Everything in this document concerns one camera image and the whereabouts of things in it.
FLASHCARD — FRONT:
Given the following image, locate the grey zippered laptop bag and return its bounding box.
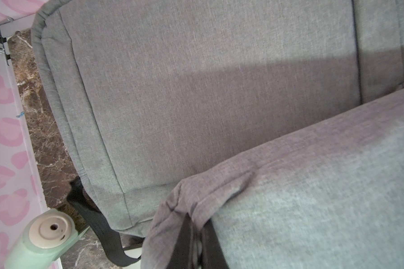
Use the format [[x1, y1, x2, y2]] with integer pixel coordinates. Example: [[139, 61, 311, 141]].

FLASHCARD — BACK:
[[30, 0, 404, 268]]

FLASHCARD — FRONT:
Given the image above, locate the grey laptop sleeve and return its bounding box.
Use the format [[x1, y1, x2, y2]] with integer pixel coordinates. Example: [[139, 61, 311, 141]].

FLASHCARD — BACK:
[[141, 89, 404, 269]]

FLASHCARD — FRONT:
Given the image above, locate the pale green tape dispenser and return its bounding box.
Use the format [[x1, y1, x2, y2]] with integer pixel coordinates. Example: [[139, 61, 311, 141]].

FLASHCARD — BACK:
[[4, 208, 89, 269]]

